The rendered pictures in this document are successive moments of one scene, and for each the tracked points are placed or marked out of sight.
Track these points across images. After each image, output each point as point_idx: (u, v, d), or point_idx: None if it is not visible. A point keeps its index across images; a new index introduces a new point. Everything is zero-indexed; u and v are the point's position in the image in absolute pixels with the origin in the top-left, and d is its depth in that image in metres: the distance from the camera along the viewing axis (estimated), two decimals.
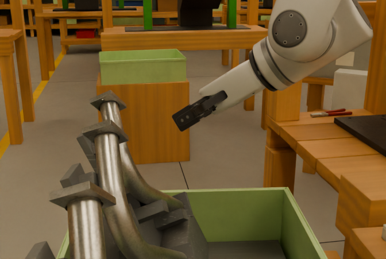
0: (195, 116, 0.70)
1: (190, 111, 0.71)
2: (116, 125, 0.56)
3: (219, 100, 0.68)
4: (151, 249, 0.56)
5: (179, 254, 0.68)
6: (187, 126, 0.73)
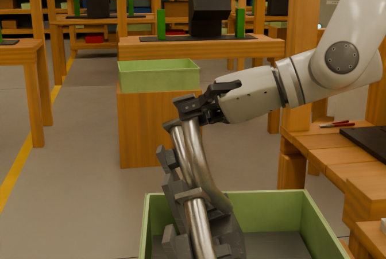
0: (203, 103, 0.74)
1: (199, 100, 0.75)
2: (196, 97, 0.78)
3: (228, 88, 0.72)
4: (216, 188, 0.78)
5: (228, 199, 0.90)
6: (189, 115, 0.75)
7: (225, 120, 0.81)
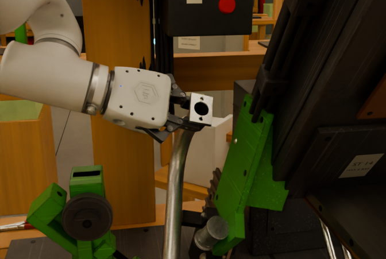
0: None
1: (184, 95, 0.78)
2: (191, 103, 0.76)
3: None
4: (168, 171, 0.84)
5: (165, 239, 0.77)
6: None
7: (163, 134, 0.75)
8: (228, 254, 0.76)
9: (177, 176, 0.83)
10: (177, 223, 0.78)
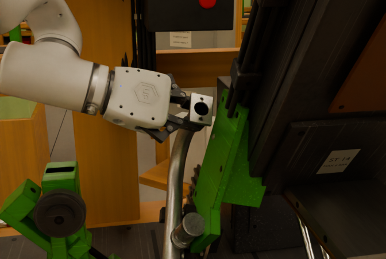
0: None
1: (184, 95, 0.78)
2: (191, 103, 0.76)
3: None
4: (168, 171, 0.84)
5: (165, 239, 0.77)
6: None
7: (163, 134, 0.75)
8: (205, 251, 0.75)
9: (177, 176, 0.83)
10: (177, 223, 0.78)
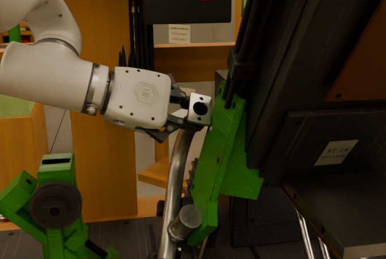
0: None
1: (184, 95, 0.78)
2: (190, 102, 0.76)
3: None
4: (168, 171, 0.84)
5: (161, 238, 0.77)
6: None
7: (163, 134, 0.75)
8: (203, 244, 0.74)
9: (176, 176, 0.83)
10: None
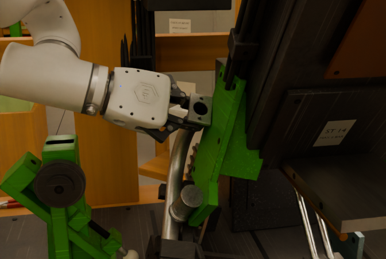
0: None
1: (184, 95, 0.78)
2: (190, 102, 0.76)
3: None
4: (168, 172, 0.84)
5: None
6: None
7: (163, 134, 0.75)
8: (204, 224, 0.76)
9: (176, 177, 0.83)
10: (174, 224, 0.78)
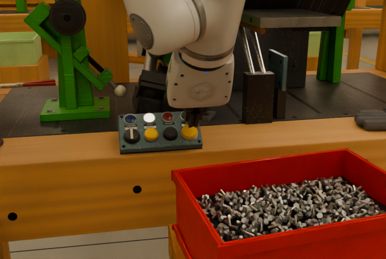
0: None
1: (203, 109, 0.76)
2: None
3: None
4: None
5: None
6: None
7: None
8: None
9: None
10: (153, 64, 1.04)
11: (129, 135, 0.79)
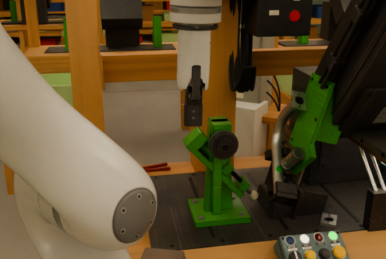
0: (197, 103, 0.75)
1: (190, 105, 0.76)
2: (293, 96, 1.21)
3: (198, 81, 0.71)
4: (271, 142, 1.30)
5: (274, 182, 1.22)
6: (200, 117, 0.77)
7: None
8: (301, 173, 1.21)
9: (278, 145, 1.28)
10: (281, 173, 1.23)
11: (295, 258, 0.98)
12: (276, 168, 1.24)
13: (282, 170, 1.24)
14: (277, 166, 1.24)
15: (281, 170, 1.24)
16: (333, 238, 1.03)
